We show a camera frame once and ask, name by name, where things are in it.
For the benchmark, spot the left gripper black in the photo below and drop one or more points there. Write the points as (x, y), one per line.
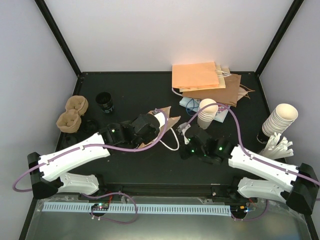
(155, 135)

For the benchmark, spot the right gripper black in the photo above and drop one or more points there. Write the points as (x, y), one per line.
(184, 155)

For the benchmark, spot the orange paper bag white handles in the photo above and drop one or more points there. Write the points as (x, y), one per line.
(171, 121)

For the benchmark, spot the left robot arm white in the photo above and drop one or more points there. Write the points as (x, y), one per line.
(50, 173)

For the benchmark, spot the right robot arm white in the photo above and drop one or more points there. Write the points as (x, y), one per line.
(296, 186)

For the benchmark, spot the white paper cup stack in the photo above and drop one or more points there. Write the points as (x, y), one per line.
(207, 115)

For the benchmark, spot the checkered paper bag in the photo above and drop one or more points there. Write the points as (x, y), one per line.
(221, 113)

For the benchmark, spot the light blue paper bag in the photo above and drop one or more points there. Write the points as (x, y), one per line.
(191, 105)

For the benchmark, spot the black paper cup stack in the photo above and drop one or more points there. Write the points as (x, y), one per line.
(105, 102)

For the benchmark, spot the brown kraft paper bag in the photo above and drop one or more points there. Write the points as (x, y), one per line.
(229, 95)

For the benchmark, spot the orange paper bag stack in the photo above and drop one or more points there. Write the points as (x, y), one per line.
(198, 76)

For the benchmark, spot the pulp cup carrier stack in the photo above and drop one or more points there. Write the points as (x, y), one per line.
(70, 121)

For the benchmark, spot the black cup lid stack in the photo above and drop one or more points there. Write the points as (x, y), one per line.
(68, 141)

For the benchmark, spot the tall white cup stack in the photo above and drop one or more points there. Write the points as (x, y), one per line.
(278, 121)

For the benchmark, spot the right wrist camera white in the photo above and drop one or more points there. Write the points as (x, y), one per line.
(182, 128)

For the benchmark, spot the blue slotted cable duct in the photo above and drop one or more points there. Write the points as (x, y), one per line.
(120, 208)

